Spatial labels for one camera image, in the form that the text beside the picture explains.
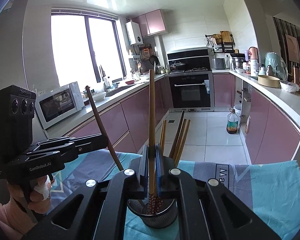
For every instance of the black built-in oven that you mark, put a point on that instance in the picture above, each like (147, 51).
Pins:
(192, 91)

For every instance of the black wall spice rack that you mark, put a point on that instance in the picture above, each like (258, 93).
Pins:
(222, 42)

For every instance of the black mesh utensil cup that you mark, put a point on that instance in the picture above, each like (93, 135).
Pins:
(162, 215)

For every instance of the silver rice cooker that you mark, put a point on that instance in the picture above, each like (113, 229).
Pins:
(218, 63)

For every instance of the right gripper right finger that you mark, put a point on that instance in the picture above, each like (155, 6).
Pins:
(206, 209)

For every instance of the teal food cover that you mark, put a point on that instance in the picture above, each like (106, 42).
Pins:
(277, 64)

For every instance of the blue grey striped tablecloth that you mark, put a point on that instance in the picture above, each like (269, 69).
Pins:
(272, 191)

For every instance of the oil bottle on floor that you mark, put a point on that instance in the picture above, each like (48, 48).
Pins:
(232, 122)

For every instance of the round bamboo steamer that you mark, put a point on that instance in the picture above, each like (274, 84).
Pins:
(269, 81)

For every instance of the white bowl on counter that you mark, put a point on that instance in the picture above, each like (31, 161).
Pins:
(99, 96)

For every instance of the pink wall cabinet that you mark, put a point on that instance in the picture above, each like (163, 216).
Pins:
(151, 23)

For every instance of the white water heater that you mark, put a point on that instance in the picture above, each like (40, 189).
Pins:
(134, 33)

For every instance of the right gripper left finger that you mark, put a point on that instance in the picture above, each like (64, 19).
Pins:
(96, 210)

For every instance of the pink thermos kettle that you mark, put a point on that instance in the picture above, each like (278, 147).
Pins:
(253, 57)

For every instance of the grey refrigerator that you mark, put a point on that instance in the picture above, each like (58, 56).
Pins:
(12, 68)

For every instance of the white microwave oven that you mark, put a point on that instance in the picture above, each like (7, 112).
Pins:
(58, 104)

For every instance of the black range hood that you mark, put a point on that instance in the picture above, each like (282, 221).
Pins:
(189, 59)

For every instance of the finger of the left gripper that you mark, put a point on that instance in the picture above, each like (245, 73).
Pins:
(79, 144)
(67, 152)

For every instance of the kitchen window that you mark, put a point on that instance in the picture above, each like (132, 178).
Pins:
(87, 49)

